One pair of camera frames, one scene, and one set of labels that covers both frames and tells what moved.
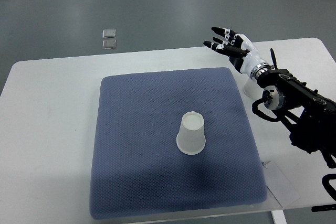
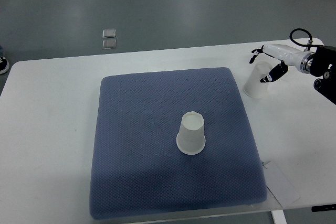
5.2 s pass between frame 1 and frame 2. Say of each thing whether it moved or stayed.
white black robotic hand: moved
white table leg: stayed
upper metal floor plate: stayed
